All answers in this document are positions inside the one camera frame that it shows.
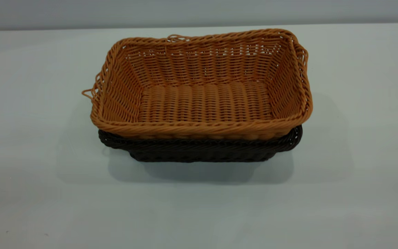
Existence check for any orange woven wicker basket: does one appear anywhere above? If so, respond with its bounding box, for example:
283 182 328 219
82 29 313 140

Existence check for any black woven wicker basket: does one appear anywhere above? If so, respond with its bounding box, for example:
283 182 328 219
98 125 303 163

